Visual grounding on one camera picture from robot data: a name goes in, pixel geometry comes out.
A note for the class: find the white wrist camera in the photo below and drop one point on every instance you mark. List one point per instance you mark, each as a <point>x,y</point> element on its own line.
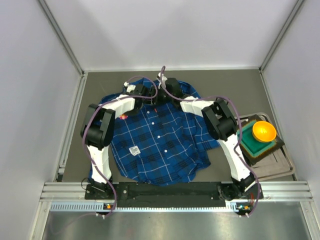
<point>128,88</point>
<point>161,80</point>

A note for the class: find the blue plaid button shirt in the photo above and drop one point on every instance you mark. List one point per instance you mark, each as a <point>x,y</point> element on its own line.
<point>173,145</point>

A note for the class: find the white paper tag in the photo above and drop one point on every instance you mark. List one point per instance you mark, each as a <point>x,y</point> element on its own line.
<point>134,150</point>

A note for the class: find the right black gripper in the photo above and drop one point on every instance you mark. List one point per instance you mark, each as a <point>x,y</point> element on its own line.
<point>161,94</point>

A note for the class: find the pink pompom brooch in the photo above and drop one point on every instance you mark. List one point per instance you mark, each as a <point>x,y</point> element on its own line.
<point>123,117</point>

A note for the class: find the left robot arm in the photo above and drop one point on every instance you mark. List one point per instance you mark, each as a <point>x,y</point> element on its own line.
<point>98,128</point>

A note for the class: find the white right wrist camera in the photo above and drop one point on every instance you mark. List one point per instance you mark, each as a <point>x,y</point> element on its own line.
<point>161,80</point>

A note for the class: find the green square tray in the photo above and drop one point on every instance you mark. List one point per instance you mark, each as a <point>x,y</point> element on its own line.
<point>252,149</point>

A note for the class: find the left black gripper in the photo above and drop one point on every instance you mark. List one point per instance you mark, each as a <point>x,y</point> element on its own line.
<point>150,92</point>

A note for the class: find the orange plastic bowl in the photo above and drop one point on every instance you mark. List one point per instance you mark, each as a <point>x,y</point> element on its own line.
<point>264,131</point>

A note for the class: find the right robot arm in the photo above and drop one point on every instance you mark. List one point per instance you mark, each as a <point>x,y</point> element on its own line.
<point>221,126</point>

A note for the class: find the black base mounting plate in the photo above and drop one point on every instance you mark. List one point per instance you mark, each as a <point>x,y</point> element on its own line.
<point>180,195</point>

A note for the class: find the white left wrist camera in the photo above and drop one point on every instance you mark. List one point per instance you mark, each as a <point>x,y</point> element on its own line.
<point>128,88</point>

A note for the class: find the metal baking tray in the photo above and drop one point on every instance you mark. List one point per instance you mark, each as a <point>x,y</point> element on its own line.
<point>276,165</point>

